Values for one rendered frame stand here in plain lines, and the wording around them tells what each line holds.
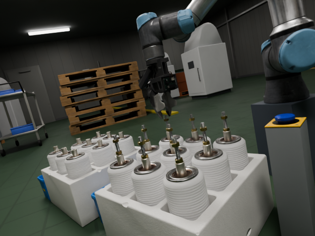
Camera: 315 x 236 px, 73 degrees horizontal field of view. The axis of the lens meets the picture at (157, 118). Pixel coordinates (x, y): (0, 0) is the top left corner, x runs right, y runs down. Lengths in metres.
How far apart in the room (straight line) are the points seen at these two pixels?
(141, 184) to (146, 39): 0.47
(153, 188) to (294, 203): 0.33
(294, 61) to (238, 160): 0.33
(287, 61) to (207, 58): 3.70
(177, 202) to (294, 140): 0.28
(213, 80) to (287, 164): 3.92
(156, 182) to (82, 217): 0.45
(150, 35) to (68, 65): 8.54
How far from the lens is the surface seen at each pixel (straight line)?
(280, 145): 0.55
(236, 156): 0.66
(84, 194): 0.91
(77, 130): 3.56
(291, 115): 0.55
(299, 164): 0.56
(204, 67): 4.33
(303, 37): 0.75
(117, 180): 0.65
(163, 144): 0.79
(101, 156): 0.96
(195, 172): 0.50
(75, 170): 0.92
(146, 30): 0.77
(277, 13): 0.79
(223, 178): 0.58
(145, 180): 0.55
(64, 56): 9.31
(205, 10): 0.90
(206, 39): 4.53
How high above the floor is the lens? 0.46
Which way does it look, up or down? 8 degrees down
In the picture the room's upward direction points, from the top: 13 degrees counter-clockwise
